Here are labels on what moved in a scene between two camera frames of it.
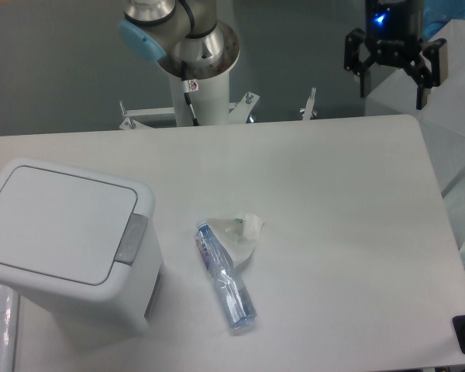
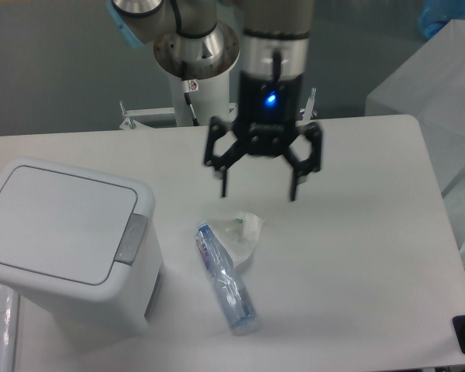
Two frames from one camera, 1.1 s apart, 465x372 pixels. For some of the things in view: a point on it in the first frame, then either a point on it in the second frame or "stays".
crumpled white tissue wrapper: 238,235 stays
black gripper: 393,34 → 269,112
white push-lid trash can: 82,248 stays
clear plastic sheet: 1,327 stays
